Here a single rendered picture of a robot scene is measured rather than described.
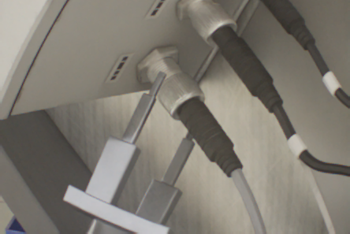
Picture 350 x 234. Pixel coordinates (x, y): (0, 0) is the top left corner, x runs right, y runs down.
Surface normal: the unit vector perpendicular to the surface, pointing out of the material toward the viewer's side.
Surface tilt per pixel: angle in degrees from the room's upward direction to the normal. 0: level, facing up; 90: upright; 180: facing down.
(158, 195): 62
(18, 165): 38
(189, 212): 90
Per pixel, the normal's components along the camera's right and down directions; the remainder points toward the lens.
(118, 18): 0.52, 0.72
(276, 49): -0.74, 0.12
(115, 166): -0.29, -0.34
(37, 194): 0.40, -0.71
